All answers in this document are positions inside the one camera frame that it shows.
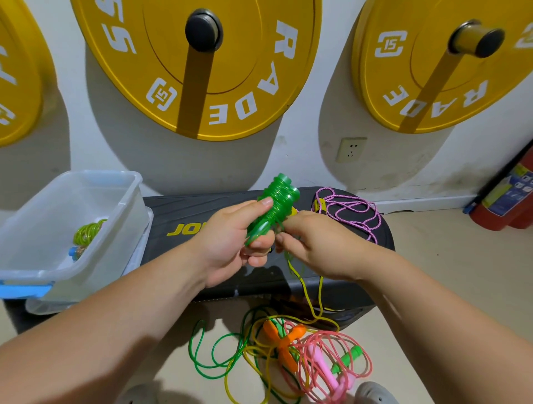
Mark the person's right hand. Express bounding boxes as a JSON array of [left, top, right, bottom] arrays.
[[275, 210, 378, 284]]

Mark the person's left hand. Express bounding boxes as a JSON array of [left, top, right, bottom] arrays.
[[193, 197, 276, 289]]

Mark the purple rope with foam handles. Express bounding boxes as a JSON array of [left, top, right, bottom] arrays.
[[283, 206, 343, 327]]

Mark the green jump rope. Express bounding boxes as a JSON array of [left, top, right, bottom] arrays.
[[244, 172, 301, 248]]

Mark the pile of jump ropes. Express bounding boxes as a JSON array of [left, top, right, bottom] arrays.
[[187, 187, 386, 404]]

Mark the clear plastic storage bin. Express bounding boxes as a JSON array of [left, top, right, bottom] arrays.
[[0, 170, 145, 286]]

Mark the person's right forearm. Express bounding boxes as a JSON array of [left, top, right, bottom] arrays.
[[358, 248, 533, 404]]

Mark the person's left forearm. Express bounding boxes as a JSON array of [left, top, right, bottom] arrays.
[[0, 250, 213, 404]]

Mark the person's left grey shoe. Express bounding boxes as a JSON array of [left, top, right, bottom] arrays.
[[120, 383, 159, 404]]

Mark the black aerobic step platform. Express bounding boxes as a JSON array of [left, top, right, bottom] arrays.
[[4, 185, 396, 334]]

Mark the translucent plastic lid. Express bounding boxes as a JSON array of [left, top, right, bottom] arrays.
[[25, 206, 155, 316]]

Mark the red fire extinguisher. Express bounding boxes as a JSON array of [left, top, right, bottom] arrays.
[[464, 142, 533, 231]]

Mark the large yellow weight plate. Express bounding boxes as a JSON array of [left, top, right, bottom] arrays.
[[71, 0, 323, 141]]

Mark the blue plastic piece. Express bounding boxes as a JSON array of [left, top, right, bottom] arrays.
[[0, 283, 53, 300]]

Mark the black plate peg cap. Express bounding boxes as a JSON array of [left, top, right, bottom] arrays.
[[185, 8, 224, 53]]

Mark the white wall socket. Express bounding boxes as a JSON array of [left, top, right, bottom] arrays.
[[335, 137, 368, 163]]

